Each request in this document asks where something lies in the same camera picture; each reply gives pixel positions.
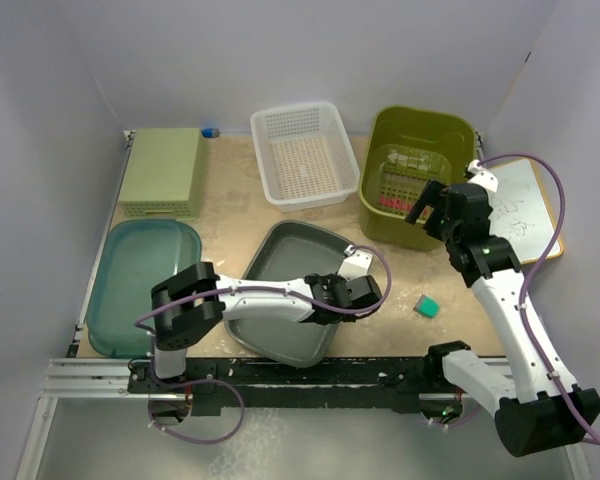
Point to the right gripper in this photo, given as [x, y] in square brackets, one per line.
[432, 195]

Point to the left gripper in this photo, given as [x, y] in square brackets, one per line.
[335, 279]

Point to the grey plastic tray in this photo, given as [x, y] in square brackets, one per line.
[291, 249]

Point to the light green plastic basket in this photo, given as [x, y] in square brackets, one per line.
[165, 174]

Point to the teal transparent plastic tub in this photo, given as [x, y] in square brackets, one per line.
[137, 255]

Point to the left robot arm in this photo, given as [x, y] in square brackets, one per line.
[188, 305]

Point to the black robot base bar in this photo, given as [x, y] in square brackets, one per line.
[398, 384]

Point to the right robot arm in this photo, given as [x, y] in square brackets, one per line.
[540, 406]

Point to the pink item under bin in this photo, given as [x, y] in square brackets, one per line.
[395, 204]

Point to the olive green plastic bin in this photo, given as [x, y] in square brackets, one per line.
[407, 148]

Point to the green whiteboard eraser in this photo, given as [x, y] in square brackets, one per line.
[426, 306]

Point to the white perforated plastic basket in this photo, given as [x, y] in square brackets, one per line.
[304, 156]

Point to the small blue object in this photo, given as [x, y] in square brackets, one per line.
[210, 133]

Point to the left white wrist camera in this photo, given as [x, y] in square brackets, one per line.
[356, 263]

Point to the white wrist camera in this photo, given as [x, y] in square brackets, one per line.
[356, 263]
[481, 176]

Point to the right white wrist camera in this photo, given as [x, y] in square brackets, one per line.
[481, 176]

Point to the small whiteboard yellow frame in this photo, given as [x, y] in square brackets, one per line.
[521, 212]

